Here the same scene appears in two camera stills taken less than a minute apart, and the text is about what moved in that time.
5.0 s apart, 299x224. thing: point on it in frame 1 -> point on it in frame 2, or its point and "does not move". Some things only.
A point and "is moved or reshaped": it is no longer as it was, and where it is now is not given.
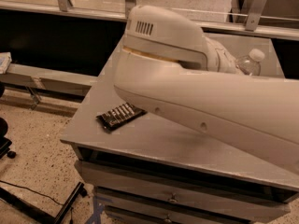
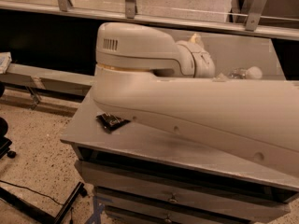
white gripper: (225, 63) -> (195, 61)
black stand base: (38, 212) does not move
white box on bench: (5, 62) does not move
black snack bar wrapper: (120, 116) does not move
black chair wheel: (11, 154) does not move
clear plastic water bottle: (250, 64) is moved or reshaped
